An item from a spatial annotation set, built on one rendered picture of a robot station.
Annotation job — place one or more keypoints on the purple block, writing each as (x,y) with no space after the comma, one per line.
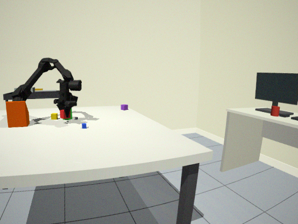
(124,107)

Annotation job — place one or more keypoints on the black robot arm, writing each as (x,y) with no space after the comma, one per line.
(24,91)

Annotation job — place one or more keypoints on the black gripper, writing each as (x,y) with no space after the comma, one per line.
(64,102)

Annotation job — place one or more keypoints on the yellow block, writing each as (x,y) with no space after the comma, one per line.
(54,116)

